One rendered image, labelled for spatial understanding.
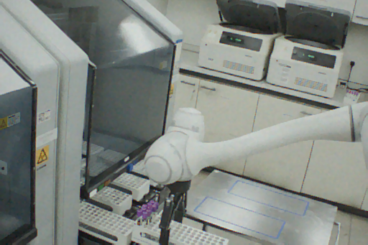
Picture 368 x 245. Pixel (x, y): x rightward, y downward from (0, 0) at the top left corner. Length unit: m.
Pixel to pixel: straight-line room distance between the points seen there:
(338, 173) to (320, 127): 2.53
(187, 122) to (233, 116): 2.49
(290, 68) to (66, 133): 2.49
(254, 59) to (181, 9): 1.14
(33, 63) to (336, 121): 0.78
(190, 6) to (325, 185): 2.08
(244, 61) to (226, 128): 0.59
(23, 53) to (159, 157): 0.43
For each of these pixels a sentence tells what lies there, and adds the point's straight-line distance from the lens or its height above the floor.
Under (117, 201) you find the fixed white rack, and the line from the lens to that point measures 1.68.
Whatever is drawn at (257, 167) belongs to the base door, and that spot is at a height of 0.20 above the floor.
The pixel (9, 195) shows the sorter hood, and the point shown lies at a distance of 1.16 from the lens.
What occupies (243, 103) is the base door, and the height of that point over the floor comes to 0.70.
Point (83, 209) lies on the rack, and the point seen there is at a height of 0.86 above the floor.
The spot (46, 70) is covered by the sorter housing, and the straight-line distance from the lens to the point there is 1.16.
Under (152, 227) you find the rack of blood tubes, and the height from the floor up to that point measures 0.92.
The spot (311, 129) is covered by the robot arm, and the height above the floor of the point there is 1.36.
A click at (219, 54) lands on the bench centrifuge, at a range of 3.66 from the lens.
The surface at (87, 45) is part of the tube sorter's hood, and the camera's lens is 1.42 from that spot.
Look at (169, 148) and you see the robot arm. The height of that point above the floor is 1.29.
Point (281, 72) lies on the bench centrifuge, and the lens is 3.56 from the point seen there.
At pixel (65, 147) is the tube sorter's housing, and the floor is 1.18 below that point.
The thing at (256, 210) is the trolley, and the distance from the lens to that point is 1.87.
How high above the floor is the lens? 1.73
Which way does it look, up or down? 19 degrees down
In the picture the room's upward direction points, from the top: 9 degrees clockwise
